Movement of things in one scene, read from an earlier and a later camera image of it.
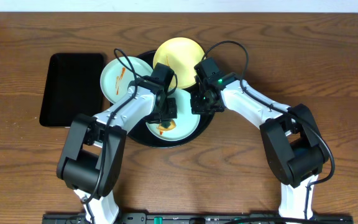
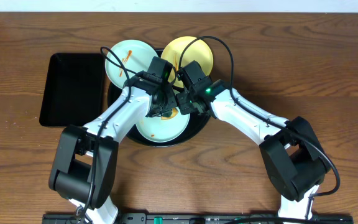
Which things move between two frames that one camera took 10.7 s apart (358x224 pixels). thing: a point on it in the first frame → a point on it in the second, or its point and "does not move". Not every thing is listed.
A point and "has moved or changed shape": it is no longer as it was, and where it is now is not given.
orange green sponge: [166, 125] has moved or changed shape
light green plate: [186, 121] has moved or changed shape
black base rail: [81, 218] does not move
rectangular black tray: [73, 87] does not move
